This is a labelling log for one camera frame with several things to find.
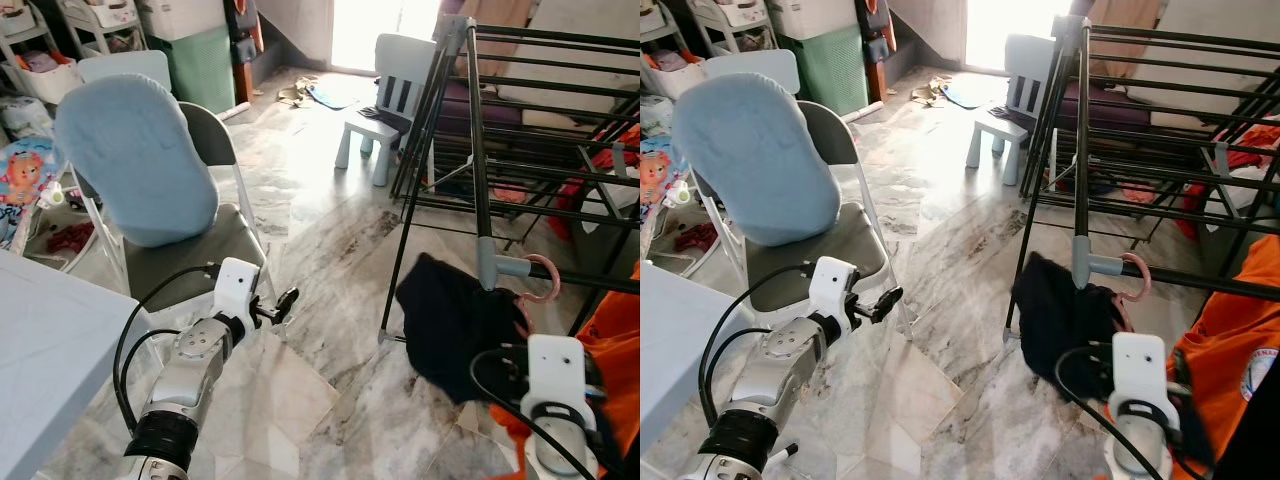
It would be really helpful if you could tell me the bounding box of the pale plastic child chair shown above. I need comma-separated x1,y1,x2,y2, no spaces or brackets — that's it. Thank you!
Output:
335,33,438,188
965,33,1061,186

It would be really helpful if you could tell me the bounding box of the blue chair back cover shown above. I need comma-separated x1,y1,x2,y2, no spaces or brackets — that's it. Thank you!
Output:
55,73,219,248
672,72,841,248

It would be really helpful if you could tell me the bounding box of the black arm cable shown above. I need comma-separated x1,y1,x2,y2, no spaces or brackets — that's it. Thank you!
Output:
1053,345,1171,480
470,348,601,480
113,263,223,433
697,262,816,431

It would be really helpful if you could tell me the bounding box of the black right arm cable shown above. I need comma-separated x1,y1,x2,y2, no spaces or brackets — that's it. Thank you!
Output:
470,348,601,480
1053,345,1171,480

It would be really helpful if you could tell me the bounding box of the pink hanger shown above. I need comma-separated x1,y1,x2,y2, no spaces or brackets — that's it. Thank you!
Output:
513,254,562,336
1110,252,1153,331

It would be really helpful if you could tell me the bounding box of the colourful cartoon baby seat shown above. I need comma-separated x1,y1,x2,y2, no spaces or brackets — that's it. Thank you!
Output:
640,138,693,236
0,138,67,251

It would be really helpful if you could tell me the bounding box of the beige pillow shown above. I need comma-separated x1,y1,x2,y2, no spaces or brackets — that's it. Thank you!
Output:
1125,0,1280,116
497,0,641,116

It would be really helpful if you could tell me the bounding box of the orange shirt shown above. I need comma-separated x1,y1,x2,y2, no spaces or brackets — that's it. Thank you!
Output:
490,262,641,480
1100,235,1280,480

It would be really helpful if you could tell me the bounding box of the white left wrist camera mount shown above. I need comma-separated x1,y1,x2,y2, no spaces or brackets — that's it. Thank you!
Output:
213,257,263,336
808,257,861,331

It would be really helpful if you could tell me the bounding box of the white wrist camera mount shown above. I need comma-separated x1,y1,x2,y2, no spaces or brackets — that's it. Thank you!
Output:
522,335,599,480
1105,333,1181,480
213,257,263,336
808,257,861,331

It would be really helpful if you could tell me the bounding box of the white storage box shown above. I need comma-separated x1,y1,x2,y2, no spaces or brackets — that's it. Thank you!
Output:
765,0,859,41
135,0,227,41

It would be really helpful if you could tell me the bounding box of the black metal drying rack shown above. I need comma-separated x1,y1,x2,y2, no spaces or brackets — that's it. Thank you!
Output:
1003,15,1280,346
380,15,641,346

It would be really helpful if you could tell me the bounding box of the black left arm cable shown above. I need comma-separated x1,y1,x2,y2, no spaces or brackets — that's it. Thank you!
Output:
697,262,816,431
113,263,223,433

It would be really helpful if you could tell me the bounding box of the blue door mat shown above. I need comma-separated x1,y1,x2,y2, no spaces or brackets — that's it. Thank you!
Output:
303,84,353,110
938,84,986,110

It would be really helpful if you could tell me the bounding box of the dark navy garment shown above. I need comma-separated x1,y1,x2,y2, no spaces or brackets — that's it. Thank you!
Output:
396,253,531,406
1012,252,1126,401

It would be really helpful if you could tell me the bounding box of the green storage bin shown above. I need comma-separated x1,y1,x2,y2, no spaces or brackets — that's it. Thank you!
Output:
795,25,871,116
160,25,237,114

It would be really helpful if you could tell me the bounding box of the grey folding chair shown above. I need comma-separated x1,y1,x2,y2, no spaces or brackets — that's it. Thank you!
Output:
68,100,293,336
690,100,916,336

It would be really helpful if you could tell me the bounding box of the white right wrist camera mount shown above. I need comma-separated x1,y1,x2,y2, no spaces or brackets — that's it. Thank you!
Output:
1105,333,1181,480
522,335,599,480

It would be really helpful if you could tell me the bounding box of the white folding table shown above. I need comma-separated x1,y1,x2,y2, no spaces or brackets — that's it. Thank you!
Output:
640,262,736,456
0,250,153,480

